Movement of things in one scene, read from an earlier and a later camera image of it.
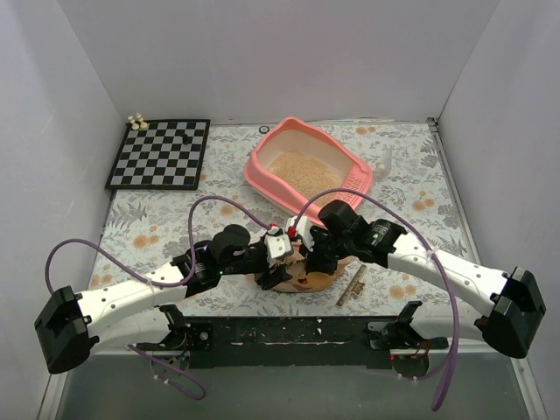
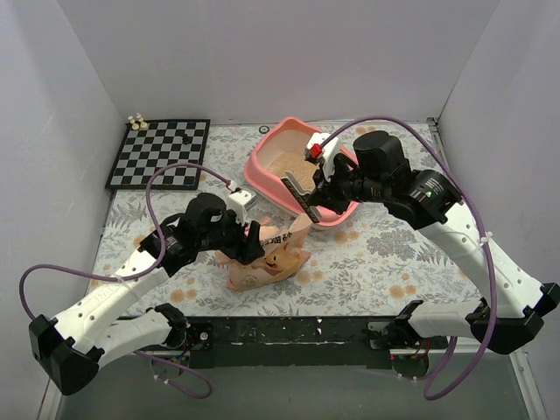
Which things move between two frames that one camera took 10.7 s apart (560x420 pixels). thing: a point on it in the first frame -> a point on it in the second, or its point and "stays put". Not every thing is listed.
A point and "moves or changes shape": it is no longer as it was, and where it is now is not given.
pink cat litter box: x=295 y=163 stays put
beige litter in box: x=306 y=171 stays put
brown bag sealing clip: x=356 y=285 -> x=302 y=196
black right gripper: x=317 y=256 -> x=332 y=189
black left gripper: x=264 y=269 -> x=241 y=241
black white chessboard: x=165 y=156 stays put
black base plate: x=292 y=343 stays put
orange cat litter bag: x=302 y=281 moves or changes shape
